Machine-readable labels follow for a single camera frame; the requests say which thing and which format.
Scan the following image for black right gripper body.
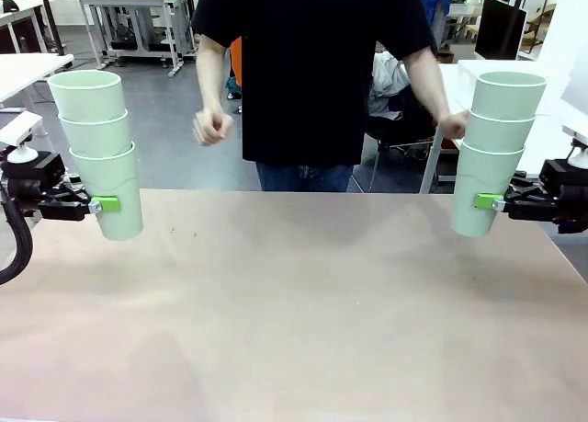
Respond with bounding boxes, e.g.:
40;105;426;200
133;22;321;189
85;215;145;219
538;159;588;235

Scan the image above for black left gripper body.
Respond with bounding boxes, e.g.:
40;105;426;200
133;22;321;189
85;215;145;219
0;151;67;217

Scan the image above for pale green plastic cup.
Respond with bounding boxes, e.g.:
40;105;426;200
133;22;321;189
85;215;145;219
57;108;132;159
448;138;526;238
68;140;144;242
47;69;128;123
463;110;538;154
471;71;548;122

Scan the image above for person's right forearm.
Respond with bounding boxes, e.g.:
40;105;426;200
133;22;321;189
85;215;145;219
194;32;232;115

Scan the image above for person's left forearm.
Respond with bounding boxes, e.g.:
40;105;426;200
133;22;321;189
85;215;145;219
398;48;454;121

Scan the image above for person's left hand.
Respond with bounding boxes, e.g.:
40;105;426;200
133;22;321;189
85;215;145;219
438;109;472;141

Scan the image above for person's right hand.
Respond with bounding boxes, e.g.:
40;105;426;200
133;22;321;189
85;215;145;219
191;106;236;147

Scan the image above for white side table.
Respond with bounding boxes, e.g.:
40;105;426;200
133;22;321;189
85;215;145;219
419;62;588;196

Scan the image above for black office chair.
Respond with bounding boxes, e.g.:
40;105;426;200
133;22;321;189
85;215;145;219
350;88;443;194

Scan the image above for black vertical pole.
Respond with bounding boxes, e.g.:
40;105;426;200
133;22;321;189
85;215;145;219
38;0;66;56

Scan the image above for black computer monitor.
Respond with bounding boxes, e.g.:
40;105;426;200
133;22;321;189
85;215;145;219
473;0;528;62

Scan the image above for white grey garment on chair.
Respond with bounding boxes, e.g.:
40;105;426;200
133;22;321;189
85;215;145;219
368;51;411;120

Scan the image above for wooden shelf rack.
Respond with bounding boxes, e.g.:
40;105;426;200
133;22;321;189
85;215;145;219
517;0;560;56

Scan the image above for blue hanging jacket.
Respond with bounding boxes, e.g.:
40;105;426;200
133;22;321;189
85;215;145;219
416;0;454;51

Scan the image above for person in orange clothing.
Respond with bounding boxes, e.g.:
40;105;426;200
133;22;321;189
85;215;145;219
225;36;244;102

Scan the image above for blue jeans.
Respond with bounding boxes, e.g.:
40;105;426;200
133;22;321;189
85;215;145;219
254;161;356;193

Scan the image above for black t-shirt torso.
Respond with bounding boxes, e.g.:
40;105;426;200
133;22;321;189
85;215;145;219
190;0;438;168

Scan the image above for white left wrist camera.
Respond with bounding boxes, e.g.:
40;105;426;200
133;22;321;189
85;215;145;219
0;109;44;164

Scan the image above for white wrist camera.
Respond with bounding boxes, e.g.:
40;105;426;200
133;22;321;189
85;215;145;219
0;109;44;164
560;124;588;168

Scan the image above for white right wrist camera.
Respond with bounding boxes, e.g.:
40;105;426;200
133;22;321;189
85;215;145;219
560;124;588;168

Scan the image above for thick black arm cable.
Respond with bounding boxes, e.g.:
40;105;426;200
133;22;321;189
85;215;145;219
0;182;35;287

